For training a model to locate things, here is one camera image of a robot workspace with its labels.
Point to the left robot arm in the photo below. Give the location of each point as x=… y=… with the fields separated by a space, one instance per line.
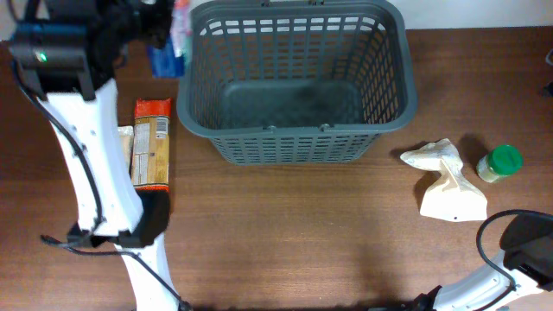
x=65 y=65

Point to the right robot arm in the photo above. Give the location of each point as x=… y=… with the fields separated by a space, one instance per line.
x=522 y=267

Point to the grey plastic basket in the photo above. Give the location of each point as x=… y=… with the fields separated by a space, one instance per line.
x=291 y=82

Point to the beige pouch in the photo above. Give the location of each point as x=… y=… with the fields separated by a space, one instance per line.
x=452 y=197
x=126 y=135

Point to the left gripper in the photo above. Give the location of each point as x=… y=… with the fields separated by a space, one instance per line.
x=158 y=34

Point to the green lid jar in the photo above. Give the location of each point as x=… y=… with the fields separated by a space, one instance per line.
x=500 y=163

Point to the blue cardboard box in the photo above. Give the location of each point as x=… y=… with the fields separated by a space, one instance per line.
x=170 y=62

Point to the orange pasta package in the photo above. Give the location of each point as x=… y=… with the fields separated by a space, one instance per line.
x=150 y=153

